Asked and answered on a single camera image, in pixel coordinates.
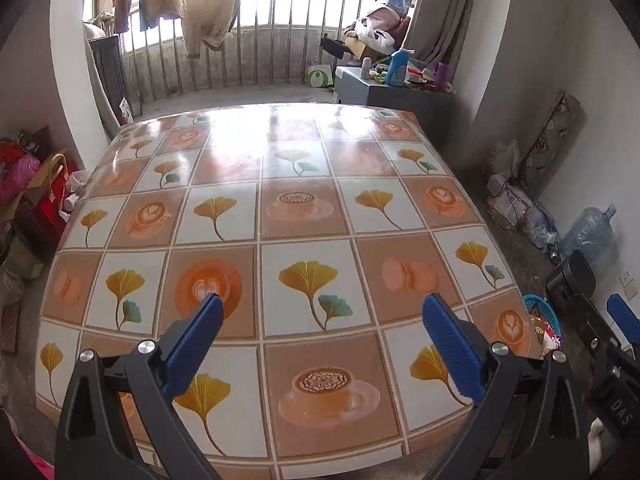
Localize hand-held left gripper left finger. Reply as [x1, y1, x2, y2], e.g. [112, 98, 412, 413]
[55, 292, 226, 480]

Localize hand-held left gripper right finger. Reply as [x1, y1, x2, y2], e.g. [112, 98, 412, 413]
[422, 292, 593, 480]

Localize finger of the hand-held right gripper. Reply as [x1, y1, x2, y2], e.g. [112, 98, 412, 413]
[582, 296, 632, 366]
[607, 294, 640, 348]

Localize blue plastic basket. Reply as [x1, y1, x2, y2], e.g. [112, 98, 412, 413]
[522, 294, 565, 361]

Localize large clear water jug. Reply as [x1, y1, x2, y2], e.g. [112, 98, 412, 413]
[557, 204, 618, 266]

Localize clear bag of bottles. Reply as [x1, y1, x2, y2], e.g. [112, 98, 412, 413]
[520, 202, 558, 251]

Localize white plastic bag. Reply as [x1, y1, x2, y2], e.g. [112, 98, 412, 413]
[355, 17, 396, 48]
[487, 140, 521, 176]

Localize folded printed cardboard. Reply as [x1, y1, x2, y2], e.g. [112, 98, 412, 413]
[517, 91, 586, 196]

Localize patterned tablecloth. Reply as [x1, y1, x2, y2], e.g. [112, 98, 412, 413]
[35, 102, 546, 480]

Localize brown cardboard box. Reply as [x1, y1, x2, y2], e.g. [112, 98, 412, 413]
[0, 237, 46, 281]
[342, 30, 396, 61]

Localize pink plastic bag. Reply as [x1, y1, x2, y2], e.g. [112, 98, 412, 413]
[0, 155, 41, 206]

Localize grey cabinet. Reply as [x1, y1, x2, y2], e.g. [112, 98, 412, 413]
[332, 65, 458, 121]

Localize blue detergent bottle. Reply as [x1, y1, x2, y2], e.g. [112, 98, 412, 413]
[385, 47, 416, 87]

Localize dark metal panel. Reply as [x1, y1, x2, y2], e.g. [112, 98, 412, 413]
[90, 35, 133, 126]

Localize beige curtain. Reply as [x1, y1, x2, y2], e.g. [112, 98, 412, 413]
[400, 0, 483, 78]

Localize white green shopping bag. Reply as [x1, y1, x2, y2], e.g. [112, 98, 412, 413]
[306, 57, 335, 90]

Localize metal balcony railing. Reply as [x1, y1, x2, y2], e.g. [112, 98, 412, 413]
[82, 0, 406, 111]

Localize beige hanging pants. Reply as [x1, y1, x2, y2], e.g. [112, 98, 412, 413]
[180, 0, 241, 61]

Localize white wall socket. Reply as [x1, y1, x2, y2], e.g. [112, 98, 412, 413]
[620, 267, 640, 301]

